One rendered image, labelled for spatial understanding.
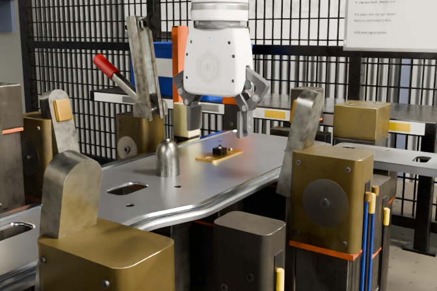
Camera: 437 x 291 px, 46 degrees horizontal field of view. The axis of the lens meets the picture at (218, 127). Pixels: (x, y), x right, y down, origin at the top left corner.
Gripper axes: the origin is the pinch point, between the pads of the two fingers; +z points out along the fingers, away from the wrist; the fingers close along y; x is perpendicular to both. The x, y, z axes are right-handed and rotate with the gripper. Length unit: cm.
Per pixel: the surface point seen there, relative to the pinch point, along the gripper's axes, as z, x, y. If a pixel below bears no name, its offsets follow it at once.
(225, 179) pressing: 4.5, -10.4, 8.1
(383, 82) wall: 15, 242, -46
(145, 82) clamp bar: -6.2, -1.5, -13.5
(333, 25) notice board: -18, 236, -76
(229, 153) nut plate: 4.2, 1.0, 1.4
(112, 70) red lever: -7.6, -0.7, -21.9
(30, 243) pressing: 4.6, -37.4, 4.7
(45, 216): -1.4, -42.3, 13.5
